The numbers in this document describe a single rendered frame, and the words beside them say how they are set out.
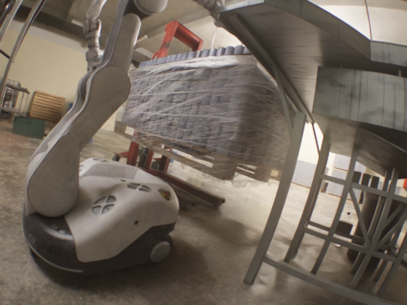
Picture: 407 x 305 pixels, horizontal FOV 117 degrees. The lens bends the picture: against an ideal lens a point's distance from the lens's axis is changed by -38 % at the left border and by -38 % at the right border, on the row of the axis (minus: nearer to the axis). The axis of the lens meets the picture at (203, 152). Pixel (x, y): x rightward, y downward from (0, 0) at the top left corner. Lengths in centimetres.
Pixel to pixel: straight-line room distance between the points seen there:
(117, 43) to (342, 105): 89
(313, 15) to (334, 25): 10
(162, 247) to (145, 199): 26
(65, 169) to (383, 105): 113
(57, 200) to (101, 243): 21
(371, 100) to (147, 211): 92
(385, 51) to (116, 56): 106
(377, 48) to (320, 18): 29
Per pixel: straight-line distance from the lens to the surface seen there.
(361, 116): 83
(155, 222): 74
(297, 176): 846
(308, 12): 79
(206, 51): 139
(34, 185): 69
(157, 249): 85
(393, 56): 95
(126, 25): 83
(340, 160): 832
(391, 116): 86
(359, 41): 91
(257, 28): 84
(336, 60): 95
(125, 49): 81
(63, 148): 67
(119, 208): 65
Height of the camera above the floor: 57
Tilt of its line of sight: 2 degrees down
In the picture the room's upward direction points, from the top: 15 degrees clockwise
